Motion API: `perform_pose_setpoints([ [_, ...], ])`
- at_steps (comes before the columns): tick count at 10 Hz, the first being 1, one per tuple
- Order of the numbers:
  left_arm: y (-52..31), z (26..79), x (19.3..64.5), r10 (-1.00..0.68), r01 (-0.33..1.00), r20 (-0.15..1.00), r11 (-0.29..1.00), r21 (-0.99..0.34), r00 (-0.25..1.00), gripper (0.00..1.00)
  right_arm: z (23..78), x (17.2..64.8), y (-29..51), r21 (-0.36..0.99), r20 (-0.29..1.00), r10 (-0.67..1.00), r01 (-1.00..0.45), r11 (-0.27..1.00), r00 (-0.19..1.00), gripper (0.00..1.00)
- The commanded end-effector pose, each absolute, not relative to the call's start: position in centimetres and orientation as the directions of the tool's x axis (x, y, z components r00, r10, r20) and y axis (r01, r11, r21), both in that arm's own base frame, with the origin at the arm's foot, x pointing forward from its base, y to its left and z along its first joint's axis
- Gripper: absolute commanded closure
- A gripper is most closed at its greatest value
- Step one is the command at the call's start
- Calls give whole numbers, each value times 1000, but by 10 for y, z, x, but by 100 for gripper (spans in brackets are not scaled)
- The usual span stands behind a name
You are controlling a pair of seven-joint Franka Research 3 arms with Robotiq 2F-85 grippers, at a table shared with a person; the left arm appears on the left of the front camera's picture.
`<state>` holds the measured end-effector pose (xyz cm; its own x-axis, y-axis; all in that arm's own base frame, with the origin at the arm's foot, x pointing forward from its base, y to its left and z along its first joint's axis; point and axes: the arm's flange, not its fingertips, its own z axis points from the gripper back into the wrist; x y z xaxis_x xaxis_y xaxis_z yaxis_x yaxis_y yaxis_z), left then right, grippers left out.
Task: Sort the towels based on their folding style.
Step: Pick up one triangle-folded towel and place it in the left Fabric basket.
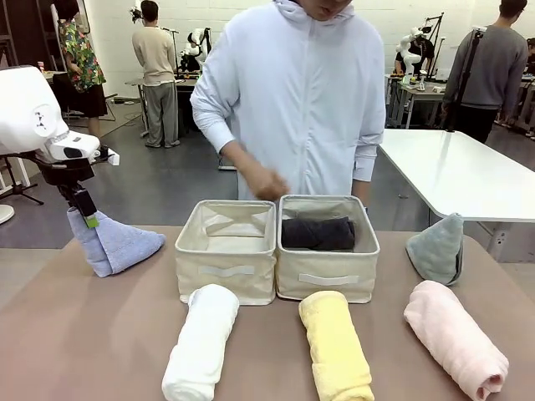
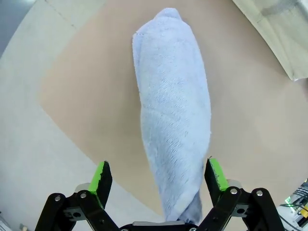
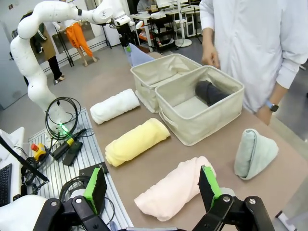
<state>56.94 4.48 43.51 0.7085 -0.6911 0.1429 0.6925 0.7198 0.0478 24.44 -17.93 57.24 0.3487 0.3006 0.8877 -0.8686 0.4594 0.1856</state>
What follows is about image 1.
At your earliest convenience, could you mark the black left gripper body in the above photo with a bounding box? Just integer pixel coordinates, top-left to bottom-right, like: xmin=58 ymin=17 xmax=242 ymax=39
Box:
xmin=35 ymin=156 xmax=97 ymax=197

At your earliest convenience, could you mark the blue cone-folded towel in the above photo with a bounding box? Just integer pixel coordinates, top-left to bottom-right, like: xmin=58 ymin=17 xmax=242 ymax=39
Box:
xmin=66 ymin=207 xmax=167 ymax=279

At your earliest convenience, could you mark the white towel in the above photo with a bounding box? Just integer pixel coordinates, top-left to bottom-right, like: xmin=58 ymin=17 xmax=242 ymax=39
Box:
xmin=161 ymin=283 xmax=241 ymax=401

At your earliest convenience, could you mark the yellow towel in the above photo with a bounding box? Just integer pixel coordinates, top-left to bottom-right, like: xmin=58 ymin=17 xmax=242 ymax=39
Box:
xmin=298 ymin=291 xmax=376 ymax=401

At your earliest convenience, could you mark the grey-green cone-folded towel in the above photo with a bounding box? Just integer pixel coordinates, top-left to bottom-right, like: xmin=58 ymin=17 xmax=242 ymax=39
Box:
xmin=405 ymin=212 xmax=466 ymax=287

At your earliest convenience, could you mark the pink towel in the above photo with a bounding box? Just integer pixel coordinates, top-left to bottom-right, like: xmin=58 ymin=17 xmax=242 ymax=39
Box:
xmin=403 ymin=280 xmax=511 ymax=401

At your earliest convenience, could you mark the person's right forearm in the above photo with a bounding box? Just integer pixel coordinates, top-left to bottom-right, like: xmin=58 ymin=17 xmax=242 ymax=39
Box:
xmin=218 ymin=140 xmax=271 ymax=185

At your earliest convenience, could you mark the person's left forearm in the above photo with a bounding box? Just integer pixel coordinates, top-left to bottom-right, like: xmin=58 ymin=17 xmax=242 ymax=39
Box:
xmin=352 ymin=178 xmax=369 ymax=210

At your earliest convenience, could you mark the person's right hand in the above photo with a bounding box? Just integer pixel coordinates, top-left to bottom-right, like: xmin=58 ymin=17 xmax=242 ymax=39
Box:
xmin=253 ymin=169 xmax=292 ymax=202

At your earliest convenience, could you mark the black floor stand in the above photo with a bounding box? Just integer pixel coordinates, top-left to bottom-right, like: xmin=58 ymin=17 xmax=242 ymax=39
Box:
xmin=0 ymin=154 xmax=45 ymax=206

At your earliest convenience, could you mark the woman in floral shirt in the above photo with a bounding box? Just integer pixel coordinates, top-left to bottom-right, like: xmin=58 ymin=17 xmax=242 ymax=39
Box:
xmin=56 ymin=0 xmax=109 ymax=145

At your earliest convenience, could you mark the man in beige shirt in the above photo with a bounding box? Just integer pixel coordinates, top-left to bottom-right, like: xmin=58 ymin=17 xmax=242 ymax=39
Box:
xmin=131 ymin=0 xmax=182 ymax=150

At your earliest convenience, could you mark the grey background workbench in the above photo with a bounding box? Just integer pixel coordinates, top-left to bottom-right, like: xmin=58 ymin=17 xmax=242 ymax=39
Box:
xmin=385 ymin=74 xmax=446 ymax=129
xmin=124 ymin=74 xmax=202 ymax=139

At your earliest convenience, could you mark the beige fabric bin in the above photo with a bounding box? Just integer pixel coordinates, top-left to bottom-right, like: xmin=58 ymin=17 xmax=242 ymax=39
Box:
xmin=275 ymin=194 xmax=381 ymax=304
xmin=174 ymin=199 xmax=278 ymax=307

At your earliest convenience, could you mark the dark grey rolled towel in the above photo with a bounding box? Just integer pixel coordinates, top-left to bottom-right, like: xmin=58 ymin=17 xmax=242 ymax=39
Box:
xmin=280 ymin=216 xmax=357 ymax=253

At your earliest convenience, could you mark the person in white hoodie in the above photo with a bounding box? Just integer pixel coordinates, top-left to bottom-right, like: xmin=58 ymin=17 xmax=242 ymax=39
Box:
xmin=190 ymin=0 xmax=388 ymax=201

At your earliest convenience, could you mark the white table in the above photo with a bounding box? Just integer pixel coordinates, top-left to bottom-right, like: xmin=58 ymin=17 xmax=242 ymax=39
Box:
xmin=375 ymin=128 xmax=535 ymax=264

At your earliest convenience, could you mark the man in grey sweater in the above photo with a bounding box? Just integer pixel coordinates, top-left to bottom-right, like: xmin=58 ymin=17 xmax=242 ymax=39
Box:
xmin=441 ymin=0 xmax=530 ymax=145

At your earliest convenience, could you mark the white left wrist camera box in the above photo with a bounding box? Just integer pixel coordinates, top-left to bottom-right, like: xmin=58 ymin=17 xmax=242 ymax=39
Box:
xmin=89 ymin=145 xmax=121 ymax=166

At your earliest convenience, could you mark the black camera tripod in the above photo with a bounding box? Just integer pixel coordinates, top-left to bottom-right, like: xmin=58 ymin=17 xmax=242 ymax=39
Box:
xmin=447 ymin=28 xmax=487 ymax=134

